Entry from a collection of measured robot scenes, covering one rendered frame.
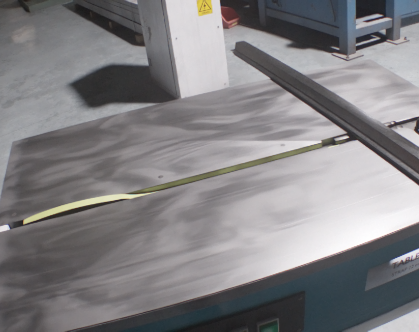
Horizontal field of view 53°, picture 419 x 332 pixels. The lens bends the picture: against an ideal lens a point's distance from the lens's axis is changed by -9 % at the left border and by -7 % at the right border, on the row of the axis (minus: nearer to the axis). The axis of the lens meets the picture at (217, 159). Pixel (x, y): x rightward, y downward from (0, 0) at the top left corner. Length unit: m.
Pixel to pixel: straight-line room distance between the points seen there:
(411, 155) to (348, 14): 2.54
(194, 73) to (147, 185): 2.04
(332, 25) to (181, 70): 1.27
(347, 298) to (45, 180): 0.55
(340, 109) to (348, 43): 2.43
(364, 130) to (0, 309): 0.65
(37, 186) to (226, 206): 0.35
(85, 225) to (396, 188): 0.48
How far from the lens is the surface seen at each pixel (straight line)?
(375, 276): 0.68
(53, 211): 0.74
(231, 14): 4.33
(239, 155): 0.78
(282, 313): 0.63
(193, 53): 2.70
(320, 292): 0.64
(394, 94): 1.00
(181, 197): 0.70
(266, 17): 4.04
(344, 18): 3.26
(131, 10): 4.25
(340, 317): 0.71
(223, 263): 0.58
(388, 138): 0.78
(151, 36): 2.90
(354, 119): 0.84
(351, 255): 0.61
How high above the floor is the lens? 1.15
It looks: 32 degrees down
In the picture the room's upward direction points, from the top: 8 degrees counter-clockwise
